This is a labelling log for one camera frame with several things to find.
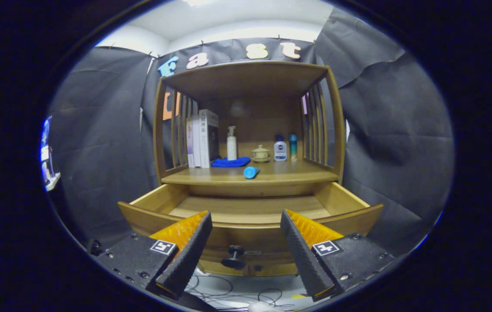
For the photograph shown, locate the white pump bottle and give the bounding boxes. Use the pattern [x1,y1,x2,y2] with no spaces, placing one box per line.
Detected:
[227,126,238,161]

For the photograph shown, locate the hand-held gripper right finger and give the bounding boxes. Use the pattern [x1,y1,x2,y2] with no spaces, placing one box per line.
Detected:
[280,209,396,302]

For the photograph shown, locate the beige lidded ceramic teacup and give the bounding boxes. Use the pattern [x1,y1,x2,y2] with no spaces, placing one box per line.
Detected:
[251,145,271,163]

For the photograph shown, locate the white and blue object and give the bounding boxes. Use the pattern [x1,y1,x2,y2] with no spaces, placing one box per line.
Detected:
[40,116,61,191]

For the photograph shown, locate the white lotion bottle blue cap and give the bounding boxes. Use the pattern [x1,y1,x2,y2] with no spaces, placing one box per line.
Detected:
[273,134,288,162]

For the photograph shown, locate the wooden countertop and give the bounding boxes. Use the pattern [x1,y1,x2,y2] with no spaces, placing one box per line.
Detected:
[161,158,340,187]

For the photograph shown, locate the black floor cables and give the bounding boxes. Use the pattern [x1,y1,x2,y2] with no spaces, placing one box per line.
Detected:
[185,273,294,310]

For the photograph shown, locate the wooden drawer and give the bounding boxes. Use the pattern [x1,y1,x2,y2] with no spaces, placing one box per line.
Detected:
[117,182,384,266]

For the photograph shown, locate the thin lavender book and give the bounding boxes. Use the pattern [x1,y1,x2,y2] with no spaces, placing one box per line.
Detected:
[186,118,195,168]

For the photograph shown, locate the blue folded cloth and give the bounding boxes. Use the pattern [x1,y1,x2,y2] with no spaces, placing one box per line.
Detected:
[211,157,252,168]

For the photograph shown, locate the wooden cabinet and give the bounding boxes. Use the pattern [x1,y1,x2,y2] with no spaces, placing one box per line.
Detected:
[153,61,346,278]

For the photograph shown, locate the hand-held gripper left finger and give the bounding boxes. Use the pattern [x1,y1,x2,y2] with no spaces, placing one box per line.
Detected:
[94,210,213,300]

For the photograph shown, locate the black round drawer knob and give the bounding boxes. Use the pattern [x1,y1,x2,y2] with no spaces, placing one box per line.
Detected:
[221,245,246,270]

